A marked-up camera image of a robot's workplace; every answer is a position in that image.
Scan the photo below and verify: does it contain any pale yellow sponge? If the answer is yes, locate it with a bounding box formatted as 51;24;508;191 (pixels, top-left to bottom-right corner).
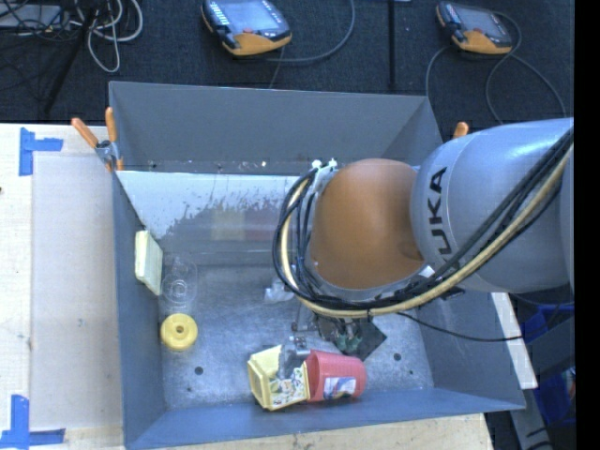
134;230;165;296

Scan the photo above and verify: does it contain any clear glass cup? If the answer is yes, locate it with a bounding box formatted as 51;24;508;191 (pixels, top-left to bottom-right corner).
158;254;200;314

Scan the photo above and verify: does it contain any red plastic cup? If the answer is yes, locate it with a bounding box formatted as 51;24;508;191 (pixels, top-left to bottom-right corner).
303;349;368;403

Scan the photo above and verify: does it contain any clear plastic wrapper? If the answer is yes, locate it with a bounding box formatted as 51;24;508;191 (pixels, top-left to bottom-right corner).
263;283;297;305

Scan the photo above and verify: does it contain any grey metal bin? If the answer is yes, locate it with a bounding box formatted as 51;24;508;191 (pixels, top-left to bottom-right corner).
108;81;527;450

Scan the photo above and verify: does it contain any yellow ring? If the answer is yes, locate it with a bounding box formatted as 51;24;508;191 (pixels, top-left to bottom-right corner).
159;312;200;353

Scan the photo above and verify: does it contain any yellow printed box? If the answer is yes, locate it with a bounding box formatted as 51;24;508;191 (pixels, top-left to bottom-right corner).
247;343;312;413

